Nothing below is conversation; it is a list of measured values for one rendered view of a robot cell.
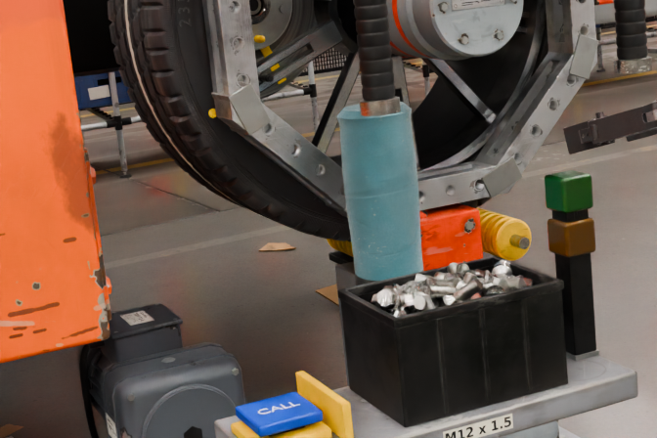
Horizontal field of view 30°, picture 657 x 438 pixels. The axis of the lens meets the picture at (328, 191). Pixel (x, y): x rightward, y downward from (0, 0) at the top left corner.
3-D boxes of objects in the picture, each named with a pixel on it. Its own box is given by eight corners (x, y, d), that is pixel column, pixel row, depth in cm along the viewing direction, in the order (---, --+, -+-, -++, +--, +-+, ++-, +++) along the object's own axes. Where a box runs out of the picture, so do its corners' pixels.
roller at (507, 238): (438, 224, 195) (435, 189, 194) (544, 259, 168) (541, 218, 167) (406, 231, 192) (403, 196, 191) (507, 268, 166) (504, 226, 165)
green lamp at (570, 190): (574, 202, 139) (571, 168, 138) (595, 208, 135) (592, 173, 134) (544, 209, 137) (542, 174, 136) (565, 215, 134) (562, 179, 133)
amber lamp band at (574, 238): (576, 245, 140) (574, 211, 139) (597, 252, 136) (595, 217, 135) (547, 252, 138) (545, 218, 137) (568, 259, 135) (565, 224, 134)
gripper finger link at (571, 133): (615, 142, 129) (609, 144, 129) (574, 153, 135) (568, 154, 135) (608, 114, 129) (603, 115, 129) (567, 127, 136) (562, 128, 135)
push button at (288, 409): (298, 410, 130) (296, 389, 129) (326, 430, 123) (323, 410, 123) (237, 425, 127) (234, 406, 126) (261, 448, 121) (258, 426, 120)
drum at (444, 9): (446, 48, 167) (437, -57, 164) (534, 54, 148) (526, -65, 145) (353, 62, 161) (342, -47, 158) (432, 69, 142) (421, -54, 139)
